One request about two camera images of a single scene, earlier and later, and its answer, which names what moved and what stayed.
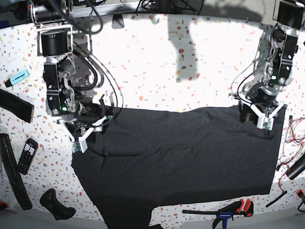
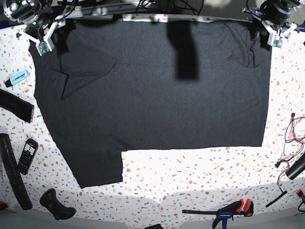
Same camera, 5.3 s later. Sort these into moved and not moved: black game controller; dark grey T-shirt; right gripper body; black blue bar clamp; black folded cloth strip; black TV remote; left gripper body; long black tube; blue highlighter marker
Moved: left gripper body; right gripper body; dark grey T-shirt
Not moved: long black tube; blue highlighter marker; black blue bar clamp; black folded cloth strip; black game controller; black TV remote
